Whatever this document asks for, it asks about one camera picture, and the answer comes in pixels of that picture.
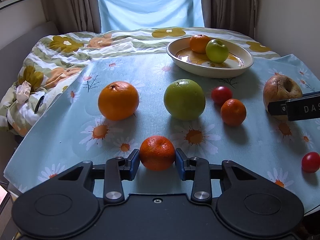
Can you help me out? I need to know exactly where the brown wrinkled apple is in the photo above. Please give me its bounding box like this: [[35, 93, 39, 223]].
[[263, 74, 303, 112]]

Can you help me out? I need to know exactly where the small orange mandarin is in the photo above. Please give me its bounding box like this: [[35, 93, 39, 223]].
[[139, 135, 175, 171]]

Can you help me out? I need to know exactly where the red cherry tomato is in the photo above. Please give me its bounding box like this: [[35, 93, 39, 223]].
[[211, 86, 233, 106]]

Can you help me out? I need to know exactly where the red tomato near edge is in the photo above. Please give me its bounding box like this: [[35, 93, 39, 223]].
[[302, 152, 320, 173]]

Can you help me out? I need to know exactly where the large orange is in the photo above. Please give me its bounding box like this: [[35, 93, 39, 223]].
[[98, 81, 139, 121]]

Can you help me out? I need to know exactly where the large green apple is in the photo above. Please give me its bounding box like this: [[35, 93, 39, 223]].
[[164, 79, 206, 121]]

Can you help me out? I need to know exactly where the light blue daisy tablecloth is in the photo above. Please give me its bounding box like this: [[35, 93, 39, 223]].
[[4, 54, 319, 212]]

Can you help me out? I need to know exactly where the small green apple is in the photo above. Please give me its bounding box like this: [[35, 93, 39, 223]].
[[206, 39, 229, 63]]

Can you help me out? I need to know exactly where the black remote on bed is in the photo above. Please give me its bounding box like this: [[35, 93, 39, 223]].
[[34, 93, 46, 113]]

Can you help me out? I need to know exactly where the orange in bowl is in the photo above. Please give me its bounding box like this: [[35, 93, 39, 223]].
[[189, 34, 212, 54]]

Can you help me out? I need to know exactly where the cream yellow ceramic bowl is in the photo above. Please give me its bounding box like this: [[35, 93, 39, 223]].
[[167, 37, 254, 79]]

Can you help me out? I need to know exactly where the right brown curtain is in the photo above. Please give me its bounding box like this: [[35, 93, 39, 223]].
[[201, 0, 257, 38]]

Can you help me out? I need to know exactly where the brown curtain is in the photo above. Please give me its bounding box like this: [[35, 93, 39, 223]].
[[201, 0, 257, 38], [41, 0, 101, 34]]

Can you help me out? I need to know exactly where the floral striped duvet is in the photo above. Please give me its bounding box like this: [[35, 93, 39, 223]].
[[1, 27, 279, 137]]

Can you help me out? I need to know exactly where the grey headboard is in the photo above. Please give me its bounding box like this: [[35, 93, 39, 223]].
[[0, 22, 59, 98]]

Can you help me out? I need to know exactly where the light blue window cloth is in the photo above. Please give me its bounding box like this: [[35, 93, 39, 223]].
[[98, 0, 204, 32]]

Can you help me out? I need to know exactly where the left brown curtain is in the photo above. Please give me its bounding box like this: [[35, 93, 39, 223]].
[[41, 0, 101, 34]]

